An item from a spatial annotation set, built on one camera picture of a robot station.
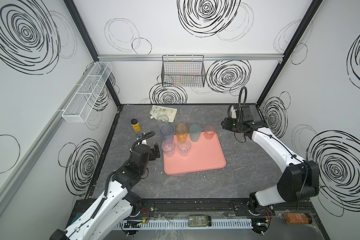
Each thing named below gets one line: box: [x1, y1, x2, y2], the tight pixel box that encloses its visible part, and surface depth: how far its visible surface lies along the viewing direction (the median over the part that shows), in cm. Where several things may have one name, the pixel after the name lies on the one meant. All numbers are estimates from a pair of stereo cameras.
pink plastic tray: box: [163, 132, 226, 175], surface depth 92 cm
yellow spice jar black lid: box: [130, 118, 141, 133], surface depth 101 cm
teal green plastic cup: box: [189, 123, 202, 142], surface depth 97 cm
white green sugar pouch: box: [149, 105, 178, 123], surface depth 117 cm
